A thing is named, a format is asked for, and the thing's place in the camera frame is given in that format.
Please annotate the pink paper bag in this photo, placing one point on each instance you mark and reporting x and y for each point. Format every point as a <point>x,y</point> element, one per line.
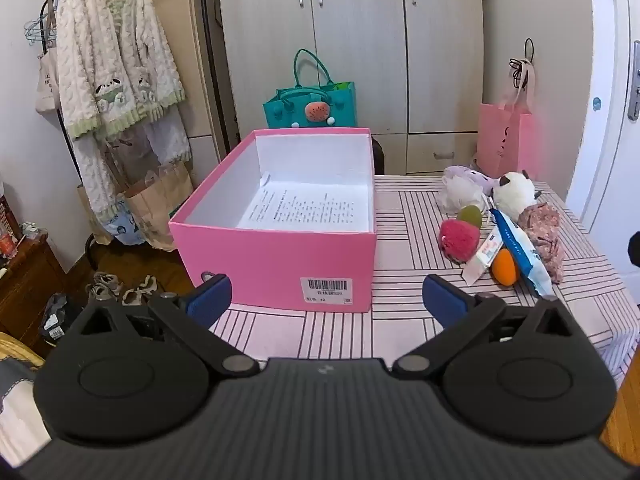
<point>502,145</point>

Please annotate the white bath pouf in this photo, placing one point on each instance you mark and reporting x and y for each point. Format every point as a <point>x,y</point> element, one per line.
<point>457,192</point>

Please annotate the white blue printed bag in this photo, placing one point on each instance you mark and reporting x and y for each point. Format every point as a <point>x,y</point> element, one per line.
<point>120,225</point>

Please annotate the floral pink cloth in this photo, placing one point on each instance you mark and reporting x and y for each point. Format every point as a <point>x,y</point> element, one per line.
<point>542,230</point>

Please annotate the fluffy white pajama jacket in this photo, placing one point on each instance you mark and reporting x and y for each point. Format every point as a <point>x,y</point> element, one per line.
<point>115,50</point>

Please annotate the black metal clothes rack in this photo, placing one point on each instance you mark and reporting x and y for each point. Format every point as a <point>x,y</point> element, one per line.
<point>90,255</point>

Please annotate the black plastic bag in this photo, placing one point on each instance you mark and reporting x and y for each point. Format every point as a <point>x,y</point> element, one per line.
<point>60,317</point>

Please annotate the brown paper bag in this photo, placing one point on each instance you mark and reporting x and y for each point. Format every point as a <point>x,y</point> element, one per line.
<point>160,210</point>

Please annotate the beige wardrobe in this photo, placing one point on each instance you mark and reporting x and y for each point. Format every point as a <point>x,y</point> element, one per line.
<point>360,35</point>

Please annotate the teal felt handbag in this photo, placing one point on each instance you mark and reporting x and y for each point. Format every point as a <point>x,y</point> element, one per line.
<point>300,110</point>

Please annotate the blue wet wipes pack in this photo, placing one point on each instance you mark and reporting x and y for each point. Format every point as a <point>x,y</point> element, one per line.
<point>520,245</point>

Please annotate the striped pink tablecloth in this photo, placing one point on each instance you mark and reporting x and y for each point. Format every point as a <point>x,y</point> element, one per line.
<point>410,250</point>

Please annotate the green egg sponge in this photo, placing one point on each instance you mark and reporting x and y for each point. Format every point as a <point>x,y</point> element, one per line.
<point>469,216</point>

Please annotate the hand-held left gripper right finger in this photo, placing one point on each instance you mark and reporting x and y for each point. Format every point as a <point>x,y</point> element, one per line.
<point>442,300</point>

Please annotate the red white box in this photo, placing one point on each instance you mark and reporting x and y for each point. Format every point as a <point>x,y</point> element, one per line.
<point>7,230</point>

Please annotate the white door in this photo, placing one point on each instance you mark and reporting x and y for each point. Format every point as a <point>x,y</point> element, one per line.
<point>600,160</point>

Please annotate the fluffy white pajama pants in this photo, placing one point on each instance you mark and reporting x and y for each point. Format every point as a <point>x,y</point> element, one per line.
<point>165,140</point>

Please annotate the brown wooden cabinet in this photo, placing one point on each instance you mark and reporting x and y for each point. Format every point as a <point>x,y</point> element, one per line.
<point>30,280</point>

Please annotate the orange egg sponge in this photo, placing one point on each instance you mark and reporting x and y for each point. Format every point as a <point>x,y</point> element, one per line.
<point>504,267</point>

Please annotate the beige canvas tote bag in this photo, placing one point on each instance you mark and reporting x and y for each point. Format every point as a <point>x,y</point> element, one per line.
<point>47,85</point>

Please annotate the purple plush toy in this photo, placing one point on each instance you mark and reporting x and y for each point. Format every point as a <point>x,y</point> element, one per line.
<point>470,176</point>

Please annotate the grey white bedding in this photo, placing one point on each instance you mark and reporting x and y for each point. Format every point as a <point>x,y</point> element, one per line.
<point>15,410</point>

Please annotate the small white packet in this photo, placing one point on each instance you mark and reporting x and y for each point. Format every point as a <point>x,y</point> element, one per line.
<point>482,257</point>

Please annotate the blue round sticker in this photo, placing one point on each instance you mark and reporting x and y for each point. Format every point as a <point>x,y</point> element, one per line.
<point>597,103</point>

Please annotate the black suitcase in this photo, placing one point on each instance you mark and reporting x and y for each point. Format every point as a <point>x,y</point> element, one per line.
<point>377,157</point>

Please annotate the pink cardboard box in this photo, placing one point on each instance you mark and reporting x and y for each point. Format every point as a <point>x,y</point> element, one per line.
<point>275,260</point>

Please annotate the white brown plush cat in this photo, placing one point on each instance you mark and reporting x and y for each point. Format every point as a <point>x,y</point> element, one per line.
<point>515,192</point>

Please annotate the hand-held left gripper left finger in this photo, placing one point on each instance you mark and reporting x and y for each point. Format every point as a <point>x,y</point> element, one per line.
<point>212,300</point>

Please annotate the printed paper sheet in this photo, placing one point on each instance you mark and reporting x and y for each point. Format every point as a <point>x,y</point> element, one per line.
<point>310,207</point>

